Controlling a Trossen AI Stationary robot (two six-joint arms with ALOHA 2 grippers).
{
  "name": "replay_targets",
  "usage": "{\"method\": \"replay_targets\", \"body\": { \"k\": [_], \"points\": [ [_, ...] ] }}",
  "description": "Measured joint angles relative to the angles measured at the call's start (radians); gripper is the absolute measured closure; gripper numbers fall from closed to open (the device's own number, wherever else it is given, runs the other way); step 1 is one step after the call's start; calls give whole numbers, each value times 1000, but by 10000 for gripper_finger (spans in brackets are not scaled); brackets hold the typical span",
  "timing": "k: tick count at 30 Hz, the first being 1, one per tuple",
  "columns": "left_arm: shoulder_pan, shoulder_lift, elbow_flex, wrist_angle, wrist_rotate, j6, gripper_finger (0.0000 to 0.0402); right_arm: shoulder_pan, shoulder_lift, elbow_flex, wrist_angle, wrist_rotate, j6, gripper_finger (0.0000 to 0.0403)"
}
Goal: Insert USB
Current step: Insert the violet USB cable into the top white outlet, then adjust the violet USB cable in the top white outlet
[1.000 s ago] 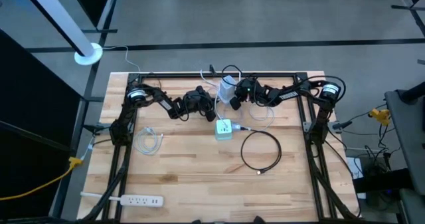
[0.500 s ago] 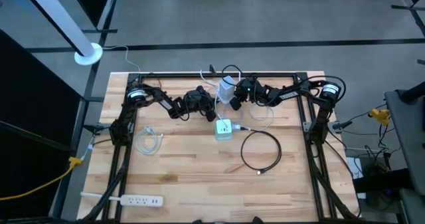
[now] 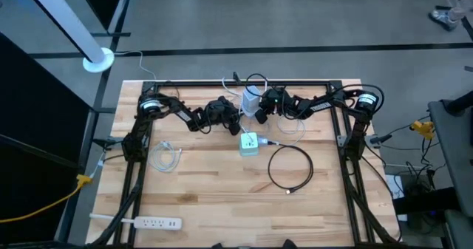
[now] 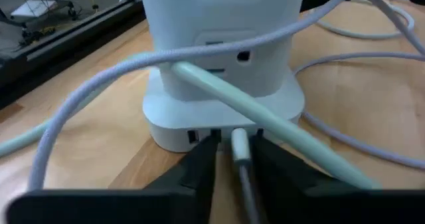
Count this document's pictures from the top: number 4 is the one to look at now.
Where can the black aluminium table frame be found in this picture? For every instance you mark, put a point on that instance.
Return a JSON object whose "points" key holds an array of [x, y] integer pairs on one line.
{"points": [[66, 51]]}

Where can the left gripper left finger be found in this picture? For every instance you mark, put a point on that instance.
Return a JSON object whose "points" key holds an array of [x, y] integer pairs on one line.
{"points": [[133, 207]]}

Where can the mint green cube power strip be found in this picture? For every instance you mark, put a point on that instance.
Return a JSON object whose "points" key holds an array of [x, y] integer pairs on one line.
{"points": [[225, 111]]}

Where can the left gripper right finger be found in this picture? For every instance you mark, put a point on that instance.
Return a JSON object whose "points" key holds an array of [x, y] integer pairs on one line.
{"points": [[315, 204]]}

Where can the white wheeled cart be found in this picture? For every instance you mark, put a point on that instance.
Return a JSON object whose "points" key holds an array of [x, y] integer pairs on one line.
{"points": [[36, 8]]}

